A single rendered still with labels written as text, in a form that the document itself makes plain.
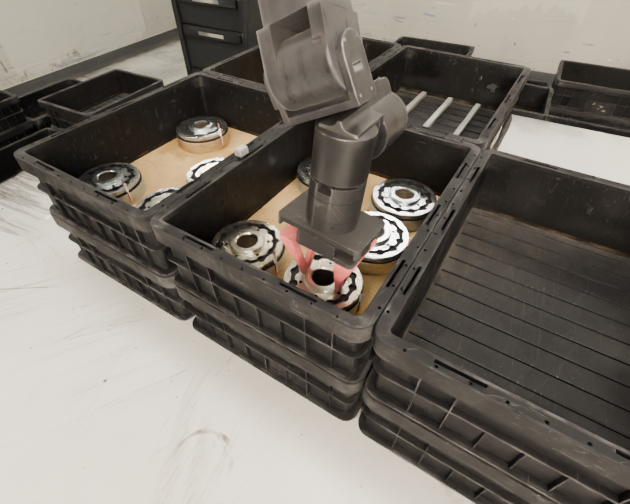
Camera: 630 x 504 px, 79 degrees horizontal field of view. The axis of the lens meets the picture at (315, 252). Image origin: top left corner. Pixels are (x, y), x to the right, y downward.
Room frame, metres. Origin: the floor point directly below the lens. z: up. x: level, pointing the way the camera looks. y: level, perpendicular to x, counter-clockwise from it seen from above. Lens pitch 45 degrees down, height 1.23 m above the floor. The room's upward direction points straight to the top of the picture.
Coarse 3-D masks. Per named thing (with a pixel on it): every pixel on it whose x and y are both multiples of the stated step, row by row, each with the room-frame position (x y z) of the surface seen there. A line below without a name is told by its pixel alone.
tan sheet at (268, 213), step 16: (368, 176) 0.60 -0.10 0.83; (288, 192) 0.55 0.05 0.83; (368, 192) 0.55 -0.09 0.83; (272, 208) 0.50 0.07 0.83; (368, 208) 0.50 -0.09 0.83; (272, 224) 0.46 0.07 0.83; (288, 224) 0.46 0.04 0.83; (288, 256) 0.39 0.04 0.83; (368, 288) 0.33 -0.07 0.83; (368, 304) 0.30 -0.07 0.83
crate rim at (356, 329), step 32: (288, 128) 0.59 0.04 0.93; (192, 192) 0.41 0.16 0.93; (448, 192) 0.41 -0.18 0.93; (160, 224) 0.35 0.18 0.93; (192, 256) 0.31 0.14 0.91; (224, 256) 0.29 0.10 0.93; (416, 256) 0.29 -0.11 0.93; (256, 288) 0.26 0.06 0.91; (288, 288) 0.25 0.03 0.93; (384, 288) 0.25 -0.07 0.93; (320, 320) 0.22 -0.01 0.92; (352, 320) 0.21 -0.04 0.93
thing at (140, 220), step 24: (144, 96) 0.71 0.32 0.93; (96, 120) 0.62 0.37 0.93; (48, 144) 0.55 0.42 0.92; (24, 168) 0.49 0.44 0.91; (48, 168) 0.48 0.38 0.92; (216, 168) 0.47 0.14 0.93; (72, 192) 0.43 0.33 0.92; (96, 192) 0.41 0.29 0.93; (120, 216) 0.38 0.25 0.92; (144, 216) 0.36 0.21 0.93
